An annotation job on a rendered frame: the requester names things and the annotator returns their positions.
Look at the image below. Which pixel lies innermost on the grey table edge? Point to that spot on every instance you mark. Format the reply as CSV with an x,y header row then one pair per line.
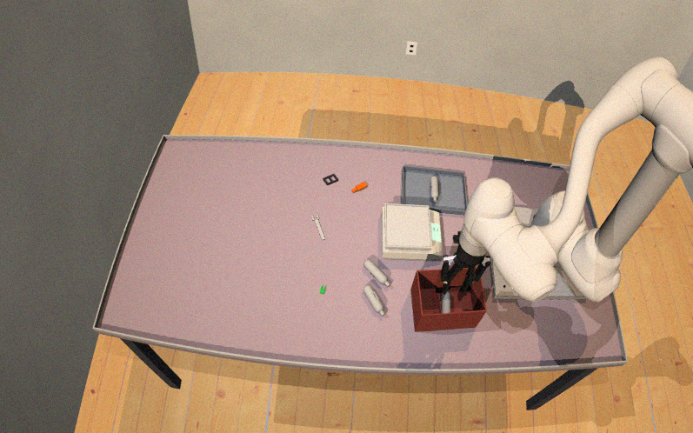
x,y
326,366

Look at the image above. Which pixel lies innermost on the red open box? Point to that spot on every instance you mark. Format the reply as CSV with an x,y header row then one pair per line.
x,y
430,289

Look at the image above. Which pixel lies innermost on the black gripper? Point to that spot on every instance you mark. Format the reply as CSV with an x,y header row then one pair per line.
x,y
463,260

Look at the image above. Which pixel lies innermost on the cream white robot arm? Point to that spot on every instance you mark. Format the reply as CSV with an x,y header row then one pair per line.
x,y
525,256

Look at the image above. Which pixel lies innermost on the white digital scale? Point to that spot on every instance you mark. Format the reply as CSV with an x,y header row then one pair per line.
x,y
406,231

